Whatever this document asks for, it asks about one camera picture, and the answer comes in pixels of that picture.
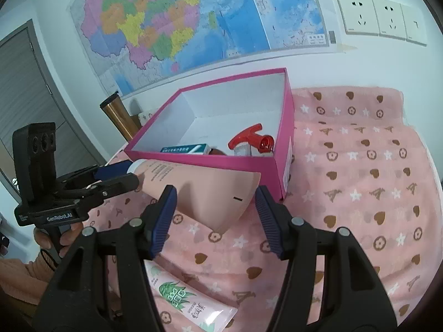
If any grey door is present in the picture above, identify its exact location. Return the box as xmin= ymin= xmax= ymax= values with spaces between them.
xmin=0 ymin=20 xmax=106 ymax=211

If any blue-green white toothpaste box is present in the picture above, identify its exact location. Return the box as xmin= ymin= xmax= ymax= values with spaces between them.
xmin=161 ymin=143 xmax=212 ymax=155

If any pink printed blanket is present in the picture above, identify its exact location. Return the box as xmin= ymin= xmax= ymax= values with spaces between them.
xmin=83 ymin=86 xmax=443 ymax=332

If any blue wall map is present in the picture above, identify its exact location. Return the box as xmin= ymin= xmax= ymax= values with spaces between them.
xmin=245 ymin=0 xmax=338 ymax=55

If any copper metal bottle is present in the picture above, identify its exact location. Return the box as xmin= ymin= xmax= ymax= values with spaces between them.
xmin=100 ymin=92 xmax=141 ymax=142

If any white wall socket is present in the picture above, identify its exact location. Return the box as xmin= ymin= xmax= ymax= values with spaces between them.
xmin=372 ymin=0 xmax=408 ymax=41
xmin=336 ymin=0 xmax=380 ymax=36

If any white wall switch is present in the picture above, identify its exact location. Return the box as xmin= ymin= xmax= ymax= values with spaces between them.
xmin=401 ymin=3 xmax=429 ymax=46

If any plain pink tube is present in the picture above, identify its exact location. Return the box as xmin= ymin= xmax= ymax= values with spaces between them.
xmin=126 ymin=159 xmax=262 ymax=233

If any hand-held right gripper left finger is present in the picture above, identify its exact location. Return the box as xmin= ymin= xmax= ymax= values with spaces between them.
xmin=33 ymin=185 xmax=179 ymax=332

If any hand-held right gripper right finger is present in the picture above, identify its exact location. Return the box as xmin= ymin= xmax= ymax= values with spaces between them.
xmin=255 ymin=185 xmax=398 ymax=332

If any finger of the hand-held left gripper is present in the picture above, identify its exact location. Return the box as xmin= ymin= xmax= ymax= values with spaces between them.
xmin=74 ymin=173 xmax=140 ymax=205
xmin=57 ymin=161 xmax=134 ymax=189

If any pink cardboard box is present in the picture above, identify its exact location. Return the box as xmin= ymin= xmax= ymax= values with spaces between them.
xmin=123 ymin=67 xmax=296 ymax=203

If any colourful wall map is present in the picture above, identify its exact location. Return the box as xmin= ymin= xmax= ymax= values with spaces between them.
xmin=70 ymin=0 xmax=274 ymax=95

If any white aloe tube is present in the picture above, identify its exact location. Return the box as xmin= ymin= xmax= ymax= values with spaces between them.
xmin=143 ymin=259 xmax=239 ymax=332

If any person's left hand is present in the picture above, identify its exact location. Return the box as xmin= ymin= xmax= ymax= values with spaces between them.
xmin=33 ymin=221 xmax=84 ymax=261

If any red spray trigger head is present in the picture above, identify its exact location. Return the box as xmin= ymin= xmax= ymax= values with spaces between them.
xmin=228 ymin=123 xmax=275 ymax=156

